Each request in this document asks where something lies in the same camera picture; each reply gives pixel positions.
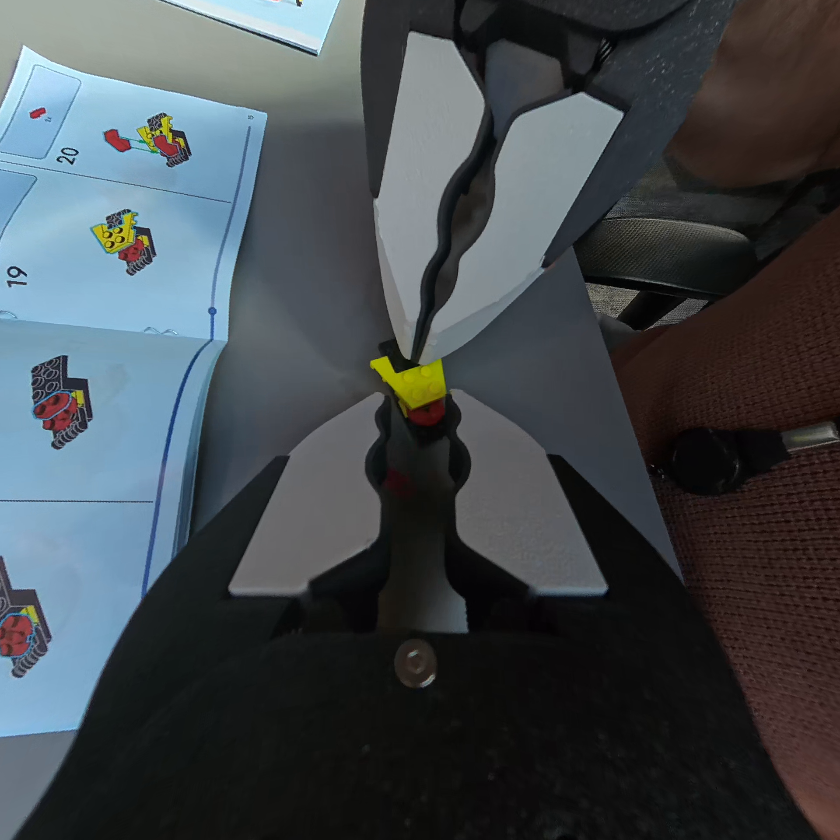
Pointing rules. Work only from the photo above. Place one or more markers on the person's right forearm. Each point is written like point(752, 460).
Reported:
point(774, 98)

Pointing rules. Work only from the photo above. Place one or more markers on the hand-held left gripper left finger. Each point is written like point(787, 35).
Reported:
point(308, 518)

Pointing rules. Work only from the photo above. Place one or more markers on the black badge reel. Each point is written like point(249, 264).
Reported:
point(705, 459)

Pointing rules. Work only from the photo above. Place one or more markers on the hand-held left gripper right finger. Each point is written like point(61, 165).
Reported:
point(525, 518)

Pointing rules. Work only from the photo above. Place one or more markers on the yellow black red brick toy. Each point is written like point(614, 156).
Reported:
point(417, 387)

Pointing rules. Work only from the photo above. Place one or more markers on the open blue instruction booklet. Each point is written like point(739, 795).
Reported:
point(131, 275)

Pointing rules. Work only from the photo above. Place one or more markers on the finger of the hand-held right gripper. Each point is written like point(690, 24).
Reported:
point(426, 164)
point(544, 177)

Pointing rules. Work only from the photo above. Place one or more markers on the grey desk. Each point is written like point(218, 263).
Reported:
point(302, 229)

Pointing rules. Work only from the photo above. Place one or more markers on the black mesh office chair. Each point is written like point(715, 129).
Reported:
point(669, 256)

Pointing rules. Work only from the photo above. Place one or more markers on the closed blue instruction booklet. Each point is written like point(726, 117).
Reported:
point(282, 19)

